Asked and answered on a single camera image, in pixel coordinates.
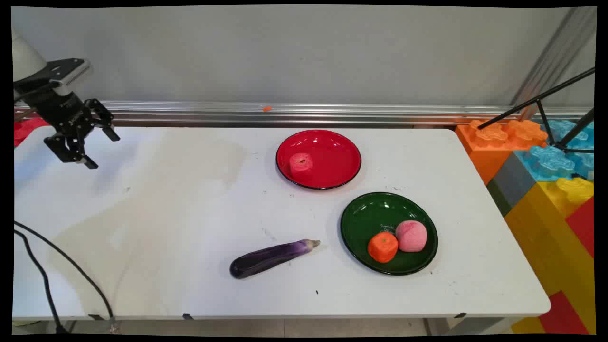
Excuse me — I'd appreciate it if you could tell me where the black cable with plug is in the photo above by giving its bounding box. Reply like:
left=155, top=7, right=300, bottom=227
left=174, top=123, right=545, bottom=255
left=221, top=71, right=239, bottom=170
left=13, top=229, right=67, bottom=334

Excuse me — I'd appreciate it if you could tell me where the slanted aluminium post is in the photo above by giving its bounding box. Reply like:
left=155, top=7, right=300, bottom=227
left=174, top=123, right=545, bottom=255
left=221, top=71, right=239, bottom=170
left=511, top=7, right=597, bottom=120

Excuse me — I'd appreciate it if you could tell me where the red plate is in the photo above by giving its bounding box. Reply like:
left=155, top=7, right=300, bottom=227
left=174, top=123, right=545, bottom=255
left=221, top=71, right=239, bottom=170
left=276, top=129, right=362, bottom=190

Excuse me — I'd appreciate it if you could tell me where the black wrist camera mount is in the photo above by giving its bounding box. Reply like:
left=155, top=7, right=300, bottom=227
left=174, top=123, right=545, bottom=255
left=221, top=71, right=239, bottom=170
left=13, top=58, right=92, bottom=96

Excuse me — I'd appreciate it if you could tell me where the black tripod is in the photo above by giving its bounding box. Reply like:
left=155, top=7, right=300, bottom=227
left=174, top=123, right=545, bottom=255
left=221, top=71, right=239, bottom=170
left=477, top=66, right=595, bottom=153

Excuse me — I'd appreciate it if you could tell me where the red giant building block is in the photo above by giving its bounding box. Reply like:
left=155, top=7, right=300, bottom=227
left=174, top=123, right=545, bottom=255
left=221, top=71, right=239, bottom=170
left=538, top=291, right=590, bottom=335
left=565, top=197, right=595, bottom=259

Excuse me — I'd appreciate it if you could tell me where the green plate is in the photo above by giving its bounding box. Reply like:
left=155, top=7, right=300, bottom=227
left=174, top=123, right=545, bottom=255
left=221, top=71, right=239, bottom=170
left=340, top=192, right=438, bottom=276

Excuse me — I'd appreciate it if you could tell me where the yellow giant building block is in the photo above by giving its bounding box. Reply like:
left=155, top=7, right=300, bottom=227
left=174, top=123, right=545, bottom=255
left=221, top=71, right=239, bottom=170
left=504, top=177, right=595, bottom=334

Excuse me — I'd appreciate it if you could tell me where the pink toy cube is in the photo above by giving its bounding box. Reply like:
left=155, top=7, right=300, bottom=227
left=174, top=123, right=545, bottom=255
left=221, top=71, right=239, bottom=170
left=289, top=153, right=314, bottom=177

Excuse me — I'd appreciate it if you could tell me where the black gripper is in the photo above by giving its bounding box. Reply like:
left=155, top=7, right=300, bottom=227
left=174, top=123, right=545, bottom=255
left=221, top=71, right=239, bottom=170
left=21, top=90, right=120, bottom=170

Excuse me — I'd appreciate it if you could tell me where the black cable with metal connector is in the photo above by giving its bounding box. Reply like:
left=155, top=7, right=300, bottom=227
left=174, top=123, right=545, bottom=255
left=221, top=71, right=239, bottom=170
left=13, top=221, right=119, bottom=333

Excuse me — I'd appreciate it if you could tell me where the purple toy eggplant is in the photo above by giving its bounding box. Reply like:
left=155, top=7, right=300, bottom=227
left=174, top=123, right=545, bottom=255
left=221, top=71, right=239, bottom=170
left=229, top=239, right=321, bottom=279

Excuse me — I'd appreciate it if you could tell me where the grey giant building block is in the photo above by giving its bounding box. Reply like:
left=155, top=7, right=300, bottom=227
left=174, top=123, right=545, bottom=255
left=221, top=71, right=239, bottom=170
left=487, top=152, right=537, bottom=217

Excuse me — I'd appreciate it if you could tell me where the red block behind table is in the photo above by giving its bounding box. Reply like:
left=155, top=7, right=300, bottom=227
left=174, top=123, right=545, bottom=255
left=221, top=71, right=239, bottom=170
left=14, top=116, right=50, bottom=148

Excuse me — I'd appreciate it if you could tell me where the aluminium rail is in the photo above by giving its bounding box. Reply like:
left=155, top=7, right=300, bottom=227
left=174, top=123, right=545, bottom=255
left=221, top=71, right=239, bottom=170
left=14, top=100, right=594, bottom=128

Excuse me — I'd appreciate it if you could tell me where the pink toy peach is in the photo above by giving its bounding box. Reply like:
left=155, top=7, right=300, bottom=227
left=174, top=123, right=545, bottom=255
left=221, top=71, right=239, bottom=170
left=395, top=220, right=428, bottom=253

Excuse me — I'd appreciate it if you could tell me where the blue giant building block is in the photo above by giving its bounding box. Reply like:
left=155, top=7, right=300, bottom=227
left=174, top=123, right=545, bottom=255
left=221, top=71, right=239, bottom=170
left=515, top=120, right=595, bottom=183

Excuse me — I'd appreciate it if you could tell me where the orange toy fruit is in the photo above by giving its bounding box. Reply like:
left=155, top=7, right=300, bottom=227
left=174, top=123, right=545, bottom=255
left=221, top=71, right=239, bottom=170
left=367, top=231, right=399, bottom=264

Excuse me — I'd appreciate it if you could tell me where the orange giant building block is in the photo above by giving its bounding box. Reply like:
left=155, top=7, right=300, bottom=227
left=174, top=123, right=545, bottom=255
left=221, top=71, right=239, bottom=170
left=455, top=119, right=549, bottom=186

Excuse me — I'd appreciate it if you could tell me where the white table leg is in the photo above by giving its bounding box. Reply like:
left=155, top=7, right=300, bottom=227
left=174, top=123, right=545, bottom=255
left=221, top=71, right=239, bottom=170
left=444, top=317, right=521, bottom=335

